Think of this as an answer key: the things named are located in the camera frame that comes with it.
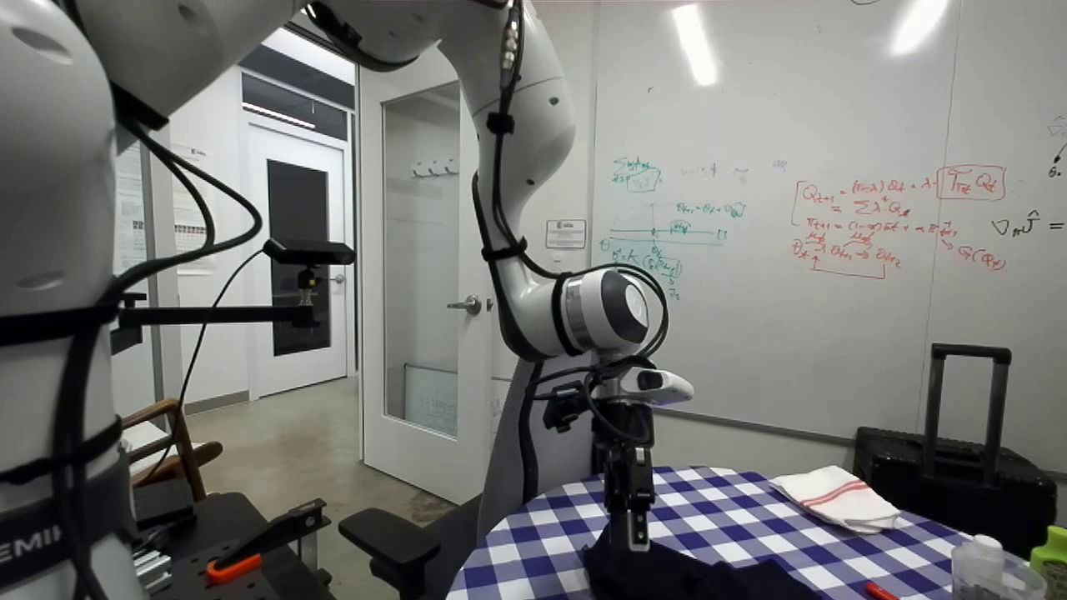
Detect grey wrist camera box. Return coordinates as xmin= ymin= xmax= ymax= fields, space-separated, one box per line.
xmin=588 ymin=362 xmax=696 ymax=409

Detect black camera on stand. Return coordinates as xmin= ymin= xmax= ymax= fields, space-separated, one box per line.
xmin=115 ymin=237 xmax=362 ymax=360

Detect wooden chair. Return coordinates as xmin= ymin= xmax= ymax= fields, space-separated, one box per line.
xmin=115 ymin=397 xmax=226 ymax=502

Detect black suitcase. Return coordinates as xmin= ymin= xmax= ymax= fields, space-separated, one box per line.
xmin=852 ymin=339 xmax=1060 ymax=559

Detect small white wall sign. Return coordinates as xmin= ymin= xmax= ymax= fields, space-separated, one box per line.
xmin=544 ymin=217 xmax=592 ymax=253

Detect blue white checkered tablecloth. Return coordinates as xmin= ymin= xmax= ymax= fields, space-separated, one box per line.
xmin=444 ymin=464 xmax=1004 ymax=600

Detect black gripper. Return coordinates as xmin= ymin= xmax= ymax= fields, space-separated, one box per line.
xmin=588 ymin=400 xmax=660 ymax=558

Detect grey office chair black armrests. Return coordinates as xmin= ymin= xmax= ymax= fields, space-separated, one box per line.
xmin=336 ymin=352 xmax=605 ymax=600

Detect white door dark window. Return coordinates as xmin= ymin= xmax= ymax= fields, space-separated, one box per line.
xmin=244 ymin=117 xmax=357 ymax=400

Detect white glass panel door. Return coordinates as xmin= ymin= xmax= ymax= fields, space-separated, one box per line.
xmin=355 ymin=47 xmax=496 ymax=502

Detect orange black clamp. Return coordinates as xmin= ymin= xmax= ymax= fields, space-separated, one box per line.
xmin=204 ymin=497 xmax=333 ymax=590

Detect black equipment cart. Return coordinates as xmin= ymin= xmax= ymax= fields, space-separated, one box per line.
xmin=131 ymin=490 xmax=336 ymax=600

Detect white towel red stripes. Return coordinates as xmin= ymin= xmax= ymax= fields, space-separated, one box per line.
xmin=768 ymin=464 xmax=908 ymax=541

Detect green bottle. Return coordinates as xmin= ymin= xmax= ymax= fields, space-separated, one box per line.
xmin=1028 ymin=524 xmax=1067 ymax=600

